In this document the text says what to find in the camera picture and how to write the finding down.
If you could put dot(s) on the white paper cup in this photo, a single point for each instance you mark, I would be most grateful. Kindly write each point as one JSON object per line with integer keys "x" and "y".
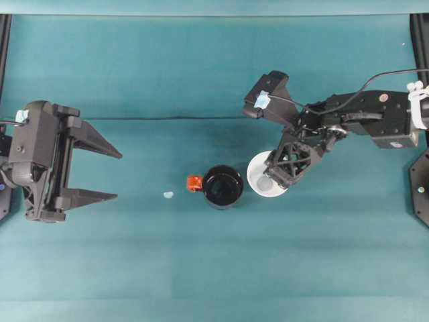
{"x": 255, "y": 169}

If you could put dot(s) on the blue-green table cloth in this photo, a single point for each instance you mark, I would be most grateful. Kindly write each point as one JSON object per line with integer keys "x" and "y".
{"x": 214, "y": 261}

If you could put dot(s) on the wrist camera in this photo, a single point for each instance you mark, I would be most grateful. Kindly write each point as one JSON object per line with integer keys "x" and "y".
{"x": 31, "y": 134}
{"x": 273, "y": 94}

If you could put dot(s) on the black frame post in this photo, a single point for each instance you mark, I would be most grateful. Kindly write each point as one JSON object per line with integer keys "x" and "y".
{"x": 420, "y": 43}
{"x": 4, "y": 53}

